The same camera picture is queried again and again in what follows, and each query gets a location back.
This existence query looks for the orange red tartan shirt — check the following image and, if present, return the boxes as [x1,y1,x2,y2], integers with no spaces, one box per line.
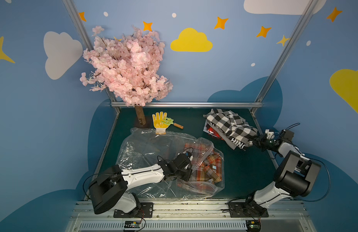
[184,143,222,184]

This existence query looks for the grey white plaid shirt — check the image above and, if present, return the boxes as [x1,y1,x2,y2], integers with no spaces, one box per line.
[203,109,258,150]

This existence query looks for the clear plastic vacuum bag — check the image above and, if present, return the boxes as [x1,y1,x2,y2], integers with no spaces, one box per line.
[116,128,225,200]

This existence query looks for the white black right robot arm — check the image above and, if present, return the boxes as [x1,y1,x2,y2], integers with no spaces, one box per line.
[246,130,321,210]

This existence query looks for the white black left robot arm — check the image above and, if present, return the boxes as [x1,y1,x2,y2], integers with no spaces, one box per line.
[88,151,193,216]

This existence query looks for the yellow hand-shaped clapper toy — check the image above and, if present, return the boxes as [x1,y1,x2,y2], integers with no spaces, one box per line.
[152,112,184,135]

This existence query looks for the left green circuit board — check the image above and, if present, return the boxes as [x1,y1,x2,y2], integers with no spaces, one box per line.
[123,220,143,232]

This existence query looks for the green circuit board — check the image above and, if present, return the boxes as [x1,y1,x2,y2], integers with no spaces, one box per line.
[123,220,143,232]
[246,220,261,232]

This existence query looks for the right green circuit board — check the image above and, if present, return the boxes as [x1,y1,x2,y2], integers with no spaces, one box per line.
[246,220,261,232]

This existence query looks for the pink blossom artificial tree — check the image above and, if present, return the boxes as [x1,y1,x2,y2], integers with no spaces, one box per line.
[80,26,173,127]

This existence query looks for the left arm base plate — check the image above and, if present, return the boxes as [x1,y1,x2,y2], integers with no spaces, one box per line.
[113,202,154,219]

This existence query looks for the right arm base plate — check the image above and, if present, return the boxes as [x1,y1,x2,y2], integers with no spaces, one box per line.
[228,202,269,218]

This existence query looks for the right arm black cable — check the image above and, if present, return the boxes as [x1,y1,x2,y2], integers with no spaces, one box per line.
[294,158,332,203]

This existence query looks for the aluminium table frame rail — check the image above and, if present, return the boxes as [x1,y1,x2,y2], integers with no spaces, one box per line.
[110,101,264,109]

